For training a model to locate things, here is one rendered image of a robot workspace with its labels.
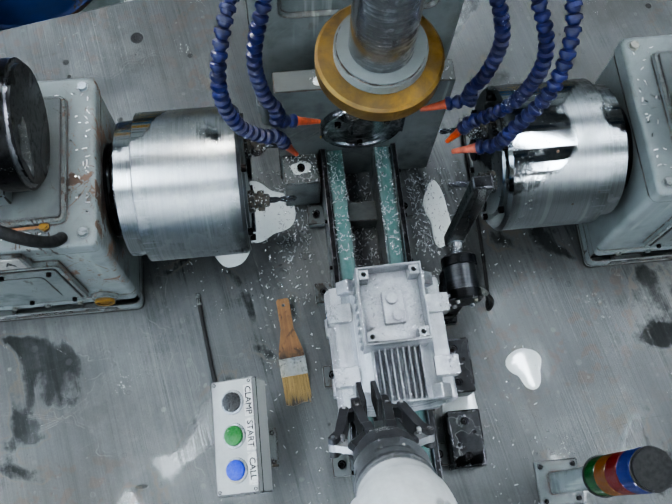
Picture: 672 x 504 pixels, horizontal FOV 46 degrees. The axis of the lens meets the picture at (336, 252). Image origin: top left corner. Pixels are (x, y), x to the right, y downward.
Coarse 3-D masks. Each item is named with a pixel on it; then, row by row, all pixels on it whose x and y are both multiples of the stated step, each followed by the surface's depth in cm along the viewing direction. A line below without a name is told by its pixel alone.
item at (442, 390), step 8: (424, 272) 125; (344, 280) 124; (424, 280) 124; (432, 280) 126; (336, 288) 125; (344, 288) 123; (352, 288) 124; (344, 296) 125; (432, 384) 120; (440, 384) 119; (448, 384) 120; (368, 392) 119; (440, 392) 119; (448, 392) 119; (368, 400) 118; (432, 408) 132
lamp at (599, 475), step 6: (606, 456) 115; (600, 462) 116; (594, 468) 117; (600, 468) 114; (594, 474) 117; (600, 474) 114; (600, 480) 115; (606, 480) 112; (600, 486) 116; (606, 486) 114; (606, 492) 116; (612, 492) 114
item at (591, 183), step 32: (480, 96) 139; (576, 96) 128; (608, 96) 130; (480, 128) 135; (544, 128) 125; (576, 128) 125; (608, 128) 126; (480, 160) 141; (512, 160) 125; (544, 160) 125; (576, 160) 125; (608, 160) 126; (512, 192) 126; (544, 192) 127; (576, 192) 128; (608, 192) 128; (512, 224) 132; (544, 224) 134
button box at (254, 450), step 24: (216, 384) 121; (240, 384) 120; (264, 384) 124; (216, 408) 120; (240, 408) 119; (264, 408) 122; (216, 432) 119; (264, 432) 120; (216, 456) 118; (240, 456) 117; (264, 456) 118; (216, 480) 117; (240, 480) 116; (264, 480) 117
